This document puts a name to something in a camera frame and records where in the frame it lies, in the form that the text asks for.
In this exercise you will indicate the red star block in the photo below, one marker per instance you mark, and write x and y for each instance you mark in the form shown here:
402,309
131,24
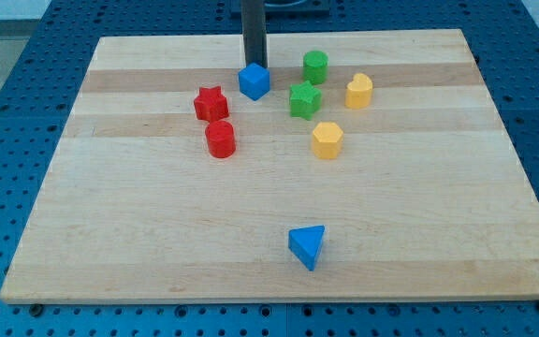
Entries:
210,104

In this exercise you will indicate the green star block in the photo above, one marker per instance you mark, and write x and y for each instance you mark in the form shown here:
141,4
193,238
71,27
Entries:
304,100

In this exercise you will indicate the green cylinder block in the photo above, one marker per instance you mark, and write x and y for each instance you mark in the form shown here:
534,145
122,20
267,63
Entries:
315,67

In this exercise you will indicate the yellow heart block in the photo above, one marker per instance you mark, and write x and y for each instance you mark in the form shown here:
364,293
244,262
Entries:
359,92

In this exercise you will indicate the wooden board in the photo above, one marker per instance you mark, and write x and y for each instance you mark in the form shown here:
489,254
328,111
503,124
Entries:
427,200

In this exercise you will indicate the red cylinder block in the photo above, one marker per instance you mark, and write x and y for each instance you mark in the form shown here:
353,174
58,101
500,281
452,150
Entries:
220,138

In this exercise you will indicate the blue triangle block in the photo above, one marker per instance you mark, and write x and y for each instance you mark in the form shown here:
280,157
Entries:
305,243

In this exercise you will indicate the yellow hexagon block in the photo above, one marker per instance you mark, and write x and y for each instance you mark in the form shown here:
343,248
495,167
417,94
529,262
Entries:
327,138

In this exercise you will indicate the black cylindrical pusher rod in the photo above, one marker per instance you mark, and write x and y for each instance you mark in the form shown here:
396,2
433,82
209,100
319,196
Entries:
254,35

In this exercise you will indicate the blue cube block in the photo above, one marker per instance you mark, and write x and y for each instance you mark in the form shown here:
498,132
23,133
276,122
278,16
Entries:
254,81

